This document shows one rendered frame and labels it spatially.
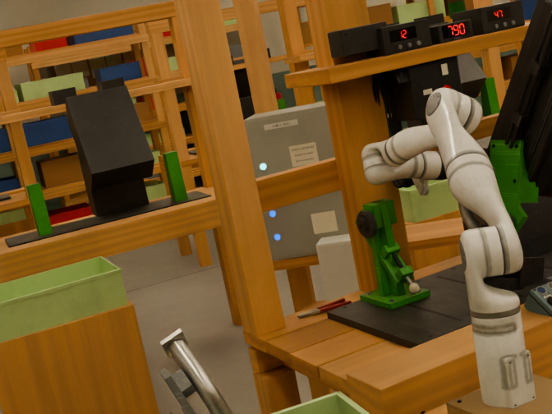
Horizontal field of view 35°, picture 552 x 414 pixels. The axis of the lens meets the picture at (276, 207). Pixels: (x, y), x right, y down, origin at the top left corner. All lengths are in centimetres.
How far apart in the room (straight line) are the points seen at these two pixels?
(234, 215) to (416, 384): 70
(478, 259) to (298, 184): 96
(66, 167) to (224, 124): 674
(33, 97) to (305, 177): 654
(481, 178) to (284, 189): 84
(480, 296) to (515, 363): 14
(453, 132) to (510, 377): 51
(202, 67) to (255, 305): 64
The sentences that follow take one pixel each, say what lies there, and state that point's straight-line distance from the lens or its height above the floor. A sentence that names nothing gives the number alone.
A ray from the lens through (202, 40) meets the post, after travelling 226.
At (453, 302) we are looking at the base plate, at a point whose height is 90.
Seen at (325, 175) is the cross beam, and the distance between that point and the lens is 251.
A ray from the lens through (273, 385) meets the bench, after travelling 243.
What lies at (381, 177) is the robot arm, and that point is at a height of 126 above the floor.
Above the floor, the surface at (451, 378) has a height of 86.
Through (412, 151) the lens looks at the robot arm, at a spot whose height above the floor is 132.
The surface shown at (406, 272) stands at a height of 99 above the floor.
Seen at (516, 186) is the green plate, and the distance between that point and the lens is 232.
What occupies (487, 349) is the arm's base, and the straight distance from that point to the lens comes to 168.
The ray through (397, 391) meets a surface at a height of 88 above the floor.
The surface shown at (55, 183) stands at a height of 73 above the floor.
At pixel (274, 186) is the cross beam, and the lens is 244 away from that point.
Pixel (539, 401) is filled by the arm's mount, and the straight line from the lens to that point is 173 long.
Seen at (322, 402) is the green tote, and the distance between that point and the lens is 171.
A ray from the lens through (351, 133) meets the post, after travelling 245.
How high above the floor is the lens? 162
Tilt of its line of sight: 10 degrees down
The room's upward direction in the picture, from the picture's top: 11 degrees counter-clockwise
